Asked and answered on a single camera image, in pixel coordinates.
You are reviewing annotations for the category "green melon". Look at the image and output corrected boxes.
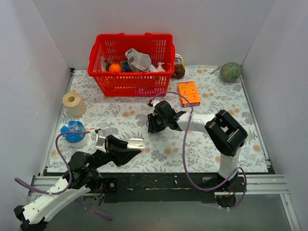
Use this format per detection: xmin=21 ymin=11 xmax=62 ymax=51
xmin=210 ymin=62 xmax=242 ymax=83

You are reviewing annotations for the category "grey crumpled bag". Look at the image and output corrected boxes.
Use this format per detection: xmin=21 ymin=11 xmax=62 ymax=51
xmin=125 ymin=48 xmax=152 ymax=72

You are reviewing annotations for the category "beige paper roll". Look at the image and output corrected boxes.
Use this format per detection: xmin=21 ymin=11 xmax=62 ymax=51
xmin=63 ymin=90 xmax=87 ymax=117

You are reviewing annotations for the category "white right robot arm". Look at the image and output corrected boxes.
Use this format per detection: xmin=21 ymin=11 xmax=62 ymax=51
xmin=103 ymin=99 xmax=247 ymax=191

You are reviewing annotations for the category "blue wrapped tissue roll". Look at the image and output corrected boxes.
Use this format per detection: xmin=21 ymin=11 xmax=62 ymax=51
xmin=60 ymin=121 xmax=90 ymax=149

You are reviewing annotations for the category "orange snack box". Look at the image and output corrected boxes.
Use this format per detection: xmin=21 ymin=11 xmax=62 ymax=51
xmin=178 ymin=81 xmax=201 ymax=107

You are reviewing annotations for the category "red plastic shopping basket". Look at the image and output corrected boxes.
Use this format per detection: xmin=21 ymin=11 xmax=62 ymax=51
xmin=88 ymin=33 xmax=175 ymax=97

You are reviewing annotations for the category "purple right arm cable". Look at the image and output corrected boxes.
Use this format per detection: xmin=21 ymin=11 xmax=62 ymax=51
xmin=150 ymin=91 xmax=247 ymax=208

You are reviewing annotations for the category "brown jar with label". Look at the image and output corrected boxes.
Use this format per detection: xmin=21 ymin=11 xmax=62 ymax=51
xmin=171 ymin=53 xmax=185 ymax=79

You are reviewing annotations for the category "dark green toy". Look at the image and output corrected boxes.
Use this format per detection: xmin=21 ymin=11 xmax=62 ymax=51
xmin=120 ymin=60 xmax=132 ymax=73

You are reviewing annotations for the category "orange fruit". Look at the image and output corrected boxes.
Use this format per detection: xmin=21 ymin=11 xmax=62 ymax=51
xmin=109 ymin=63 xmax=122 ymax=73

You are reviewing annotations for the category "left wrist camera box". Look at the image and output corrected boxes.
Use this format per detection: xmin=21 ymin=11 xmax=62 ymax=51
xmin=89 ymin=128 xmax=106 ymax=152

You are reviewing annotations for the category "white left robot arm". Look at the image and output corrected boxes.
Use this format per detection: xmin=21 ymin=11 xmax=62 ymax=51
xmin=14 ymin=148 xmax=141 ymax=231

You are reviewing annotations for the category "floral patterned table mat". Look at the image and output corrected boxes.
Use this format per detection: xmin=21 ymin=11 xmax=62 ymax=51
xmin=47 ymin=65 xmax=269 ymax=174

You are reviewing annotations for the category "white pump bottle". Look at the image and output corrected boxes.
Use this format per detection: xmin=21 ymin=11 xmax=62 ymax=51
xmin=157 ymin=62 xmax=165 ymax=72

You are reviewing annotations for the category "white earbud charging case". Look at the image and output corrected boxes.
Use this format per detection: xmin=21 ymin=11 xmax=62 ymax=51
xmin=127 ymin=138 xmax=145 ymax=149

